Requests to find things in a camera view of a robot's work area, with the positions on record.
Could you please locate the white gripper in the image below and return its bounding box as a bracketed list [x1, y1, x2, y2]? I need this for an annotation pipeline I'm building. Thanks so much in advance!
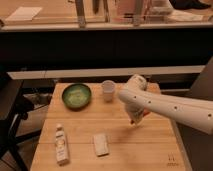
[125, 103, 144, 125]

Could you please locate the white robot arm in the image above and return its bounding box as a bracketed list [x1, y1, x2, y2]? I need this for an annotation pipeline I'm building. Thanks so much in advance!
[118, 74, 213, 134]

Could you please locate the white sponge block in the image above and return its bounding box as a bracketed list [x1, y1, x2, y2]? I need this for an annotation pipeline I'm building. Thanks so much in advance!
[93, 133, 109, 157]

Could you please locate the green bowl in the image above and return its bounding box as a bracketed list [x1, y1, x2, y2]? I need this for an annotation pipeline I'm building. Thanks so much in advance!
[62, 83, 92, 110]

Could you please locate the white lotion bottle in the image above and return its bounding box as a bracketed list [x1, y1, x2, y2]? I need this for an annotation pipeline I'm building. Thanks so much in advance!
[55, 124, 69, 165]

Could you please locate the black office chair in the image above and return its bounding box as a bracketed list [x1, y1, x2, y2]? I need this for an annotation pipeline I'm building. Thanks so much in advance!
[0, 72, 41, 171]

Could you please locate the white paper sheet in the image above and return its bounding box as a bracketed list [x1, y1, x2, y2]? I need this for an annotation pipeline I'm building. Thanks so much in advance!
[5, 6, 42, 21]

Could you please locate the grey metal post right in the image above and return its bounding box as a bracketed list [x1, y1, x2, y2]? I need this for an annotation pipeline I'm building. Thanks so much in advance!
[133, 0, 143, 27]

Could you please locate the grey metal post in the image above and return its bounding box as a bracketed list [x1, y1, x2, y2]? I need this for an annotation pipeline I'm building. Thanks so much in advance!
[75, 0, 86, 28]
[133, 0, 143, 27]

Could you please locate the grey metal post left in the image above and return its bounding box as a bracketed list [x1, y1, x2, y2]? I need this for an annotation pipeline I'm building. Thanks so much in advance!
[75, 0, 86, 28]

